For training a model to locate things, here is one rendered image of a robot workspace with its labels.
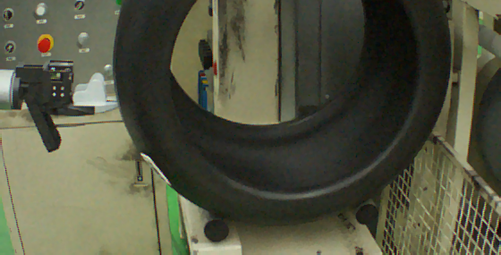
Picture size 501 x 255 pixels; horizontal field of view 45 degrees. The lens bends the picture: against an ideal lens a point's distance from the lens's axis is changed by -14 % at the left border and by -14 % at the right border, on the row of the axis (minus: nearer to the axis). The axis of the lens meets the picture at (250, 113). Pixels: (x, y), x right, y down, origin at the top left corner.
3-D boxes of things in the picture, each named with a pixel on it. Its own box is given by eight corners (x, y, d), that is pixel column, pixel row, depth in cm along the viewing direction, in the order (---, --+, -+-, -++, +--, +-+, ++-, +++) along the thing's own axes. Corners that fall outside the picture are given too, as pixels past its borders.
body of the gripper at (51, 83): (72, 72, 108) (12, 70, 106) (71, 120, 111) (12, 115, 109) (77, 60, 115) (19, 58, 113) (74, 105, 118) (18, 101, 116)
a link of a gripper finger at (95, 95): (123, 82, 111) (72, 80, 109) (121, 116, 113) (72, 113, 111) (123, 77, 114) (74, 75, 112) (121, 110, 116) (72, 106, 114)
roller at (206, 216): (184, 159, 150) (189, 140, 148) (204, 163, 151) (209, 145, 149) (201, 240, 117) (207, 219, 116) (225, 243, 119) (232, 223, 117)
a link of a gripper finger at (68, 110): (94, 109, 110) (48, 106, 109) (94, 117, 111) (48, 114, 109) (96, 99, 115) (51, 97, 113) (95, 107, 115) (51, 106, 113)
